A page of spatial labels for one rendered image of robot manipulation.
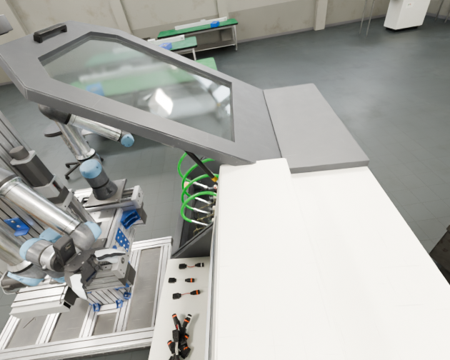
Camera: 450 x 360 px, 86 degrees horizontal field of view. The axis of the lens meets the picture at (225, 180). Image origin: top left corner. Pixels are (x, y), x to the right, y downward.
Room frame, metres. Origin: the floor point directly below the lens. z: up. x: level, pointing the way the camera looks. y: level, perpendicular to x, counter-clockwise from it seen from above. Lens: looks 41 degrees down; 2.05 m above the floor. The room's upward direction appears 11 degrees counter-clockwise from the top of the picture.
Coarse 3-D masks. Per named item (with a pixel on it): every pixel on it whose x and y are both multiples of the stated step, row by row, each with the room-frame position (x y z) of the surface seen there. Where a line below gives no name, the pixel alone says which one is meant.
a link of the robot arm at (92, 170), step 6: (84, 162) 1.28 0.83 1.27; (90, 162) 1.27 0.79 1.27; (96, 162) 1.27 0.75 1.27; (84, 168) 1.23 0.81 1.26; (90, 168) 1.22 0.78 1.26; (96, 168) 1.23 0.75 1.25; (102, 168) 1.27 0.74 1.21; (84, 174) 1.20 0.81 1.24; (90, 174) 1.19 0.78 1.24; (96, 174) 1.20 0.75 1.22; (102, 174) 1.23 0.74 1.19; (90, 180) 1.19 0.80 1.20; (96, 180) 1.20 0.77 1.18; (102, 180) 1.21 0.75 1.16; (96, 186) 1.19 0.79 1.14
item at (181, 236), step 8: (192, 184) 1.34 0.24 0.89; (192, 192) 1.28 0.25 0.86; (184, 200) 1.12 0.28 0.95; (192, 200) 1.23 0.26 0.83; (184, 208) 1.05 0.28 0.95; (176, 224) 0.93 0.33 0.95; (184, 224) 0.95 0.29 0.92; (176, 232) 0.88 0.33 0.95; (184, 232) 0.91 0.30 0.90; (176, 240) 0.82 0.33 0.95; (184, 240) 0.87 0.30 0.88; (176, 248) 0.77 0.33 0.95
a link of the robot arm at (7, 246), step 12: (0, 228) 0.64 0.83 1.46; (0, 240) 0.61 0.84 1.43; (12, 240) 0.63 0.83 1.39; (0, 252) 0.59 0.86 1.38; (12, 252) 0.60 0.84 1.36; (12, 264) 0.59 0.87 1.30; (24, 264) 0.59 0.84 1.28; (12, 276) 0.57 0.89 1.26; (24, 276) 0.57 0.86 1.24; (36, 276) 0.58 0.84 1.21
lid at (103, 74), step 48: (0, 48) 0.86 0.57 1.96; (48, 48) 0.96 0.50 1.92; (96, 48) 1.15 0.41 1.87; (144, 48) 1.32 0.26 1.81; (48, 96) 0.68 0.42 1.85; (96, 96) 0.74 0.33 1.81; (144, 96) 0.87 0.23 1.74; (192, 96) 0.99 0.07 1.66; (240, 96) 1.12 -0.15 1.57; (192, 144) 0.64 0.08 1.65; (240, 144) 0.70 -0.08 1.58
